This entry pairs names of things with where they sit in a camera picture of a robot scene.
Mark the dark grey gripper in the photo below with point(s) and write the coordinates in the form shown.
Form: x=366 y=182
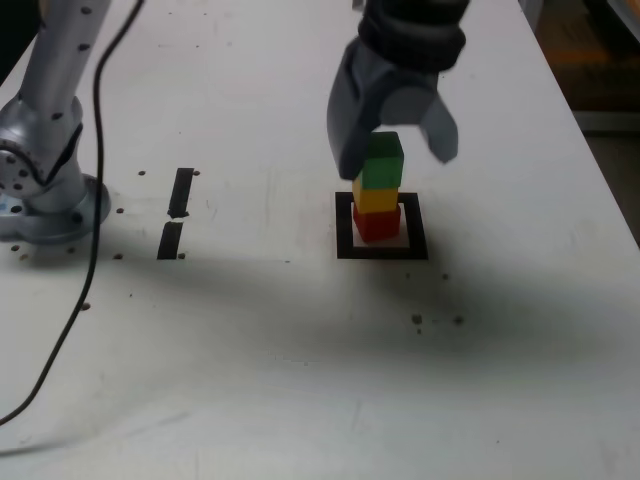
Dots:
x=410 y=77

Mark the green cube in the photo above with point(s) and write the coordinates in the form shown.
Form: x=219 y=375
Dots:
x=384 y=170

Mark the yellow cube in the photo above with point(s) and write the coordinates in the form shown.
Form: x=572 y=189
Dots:
x=375 y=199

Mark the red cube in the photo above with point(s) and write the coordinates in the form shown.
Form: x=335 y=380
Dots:
x=377 y=226

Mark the black tape square outline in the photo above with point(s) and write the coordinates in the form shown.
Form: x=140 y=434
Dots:
x=342 y=250

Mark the brown wooden furniture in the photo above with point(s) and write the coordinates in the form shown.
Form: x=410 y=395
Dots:
x=600 y=50

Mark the black tape strip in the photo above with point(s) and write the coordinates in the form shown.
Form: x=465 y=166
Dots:
x=180 y=192

